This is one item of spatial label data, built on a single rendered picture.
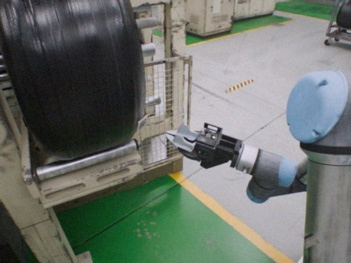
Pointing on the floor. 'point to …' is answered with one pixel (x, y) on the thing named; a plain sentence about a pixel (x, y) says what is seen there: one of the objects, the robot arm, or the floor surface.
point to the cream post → (42, 244)
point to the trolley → (342, 17)
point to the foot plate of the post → (84, 257)
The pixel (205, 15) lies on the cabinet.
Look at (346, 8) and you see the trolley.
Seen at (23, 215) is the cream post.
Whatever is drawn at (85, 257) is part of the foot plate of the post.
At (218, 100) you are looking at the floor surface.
